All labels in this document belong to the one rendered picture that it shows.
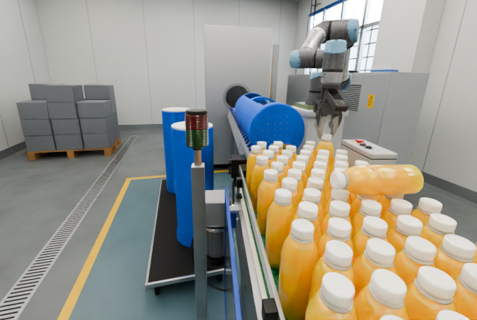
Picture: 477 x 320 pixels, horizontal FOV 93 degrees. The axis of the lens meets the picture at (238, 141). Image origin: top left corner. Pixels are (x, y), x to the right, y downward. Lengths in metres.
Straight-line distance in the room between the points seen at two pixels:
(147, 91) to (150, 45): 1.12
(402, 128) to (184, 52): 4.98
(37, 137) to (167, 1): 3.97
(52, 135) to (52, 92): 0.70
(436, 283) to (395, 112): 2.51
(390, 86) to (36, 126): 4.87
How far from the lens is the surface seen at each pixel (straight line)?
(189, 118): 0.61
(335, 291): 0.36
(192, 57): 6.25
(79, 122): 4.53
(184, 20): 6.36
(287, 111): 1.13
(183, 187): 1.59
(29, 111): 4.75
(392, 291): 0.39
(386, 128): 2.83
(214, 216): 0.98
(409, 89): 2.94
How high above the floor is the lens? 1.34
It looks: 15 degrees down
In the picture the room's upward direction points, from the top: 1 degrees clockwise
